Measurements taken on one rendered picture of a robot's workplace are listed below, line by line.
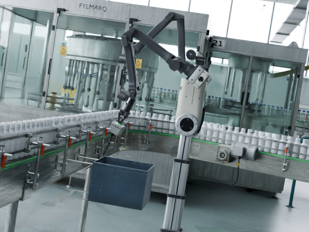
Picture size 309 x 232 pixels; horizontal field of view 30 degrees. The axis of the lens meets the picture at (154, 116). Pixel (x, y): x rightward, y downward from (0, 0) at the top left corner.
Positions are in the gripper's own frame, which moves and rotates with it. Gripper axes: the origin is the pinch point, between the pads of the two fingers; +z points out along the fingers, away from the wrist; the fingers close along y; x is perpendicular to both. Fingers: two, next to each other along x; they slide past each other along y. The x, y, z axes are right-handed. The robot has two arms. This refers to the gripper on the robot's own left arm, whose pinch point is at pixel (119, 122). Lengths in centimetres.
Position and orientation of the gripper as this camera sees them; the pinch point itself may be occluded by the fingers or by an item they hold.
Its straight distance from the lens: 405.4
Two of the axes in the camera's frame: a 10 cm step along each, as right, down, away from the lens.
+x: 8.7, 4.8, -1.0
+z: -4.8, 8.7, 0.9
